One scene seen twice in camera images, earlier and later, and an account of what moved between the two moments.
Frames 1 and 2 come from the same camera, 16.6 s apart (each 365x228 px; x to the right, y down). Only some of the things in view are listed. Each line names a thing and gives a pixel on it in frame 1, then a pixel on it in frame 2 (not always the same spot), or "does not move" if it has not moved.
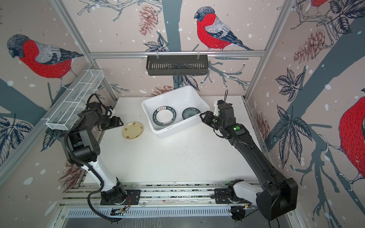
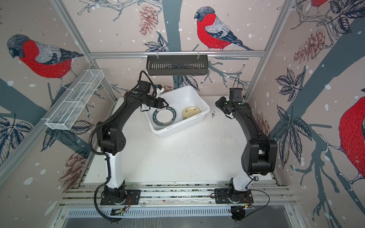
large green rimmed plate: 164,116 does not move
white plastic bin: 170,109 does not move
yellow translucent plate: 132,130 to 189,111
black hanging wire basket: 177,64 does not move
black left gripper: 115,123 to 160,102
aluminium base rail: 78,194 does not move
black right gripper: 208,118 to 221,103
